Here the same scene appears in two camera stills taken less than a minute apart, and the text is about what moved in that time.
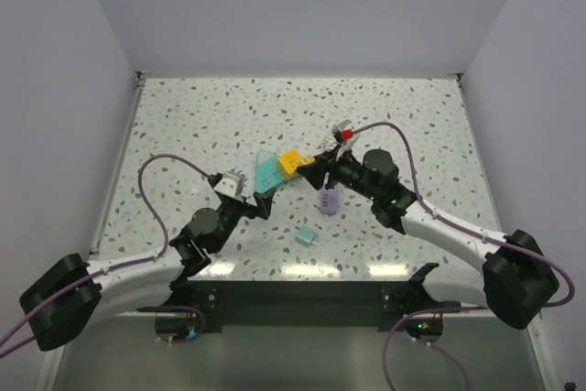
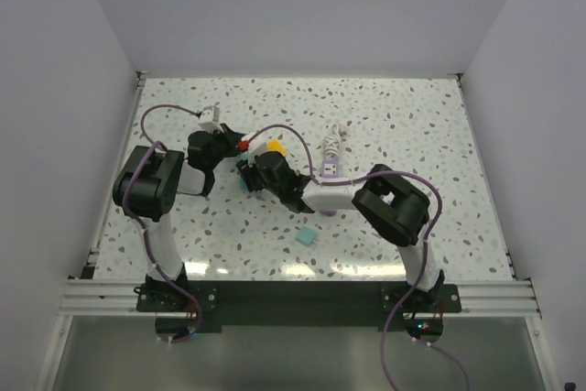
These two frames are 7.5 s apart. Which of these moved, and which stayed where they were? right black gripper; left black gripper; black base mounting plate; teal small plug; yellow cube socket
Moved: yellow cube socket; right black gripper; left black gripper
Stayed: black base mounting plate; teal small plug
